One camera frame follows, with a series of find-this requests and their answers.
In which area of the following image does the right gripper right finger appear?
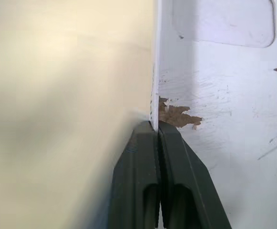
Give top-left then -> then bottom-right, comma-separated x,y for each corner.
157,120 -> 232,229

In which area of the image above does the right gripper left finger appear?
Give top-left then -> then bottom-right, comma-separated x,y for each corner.
110,120 -> 162,229

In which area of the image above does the white box with torn spot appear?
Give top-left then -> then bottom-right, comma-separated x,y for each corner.
149,0 -> 277,229

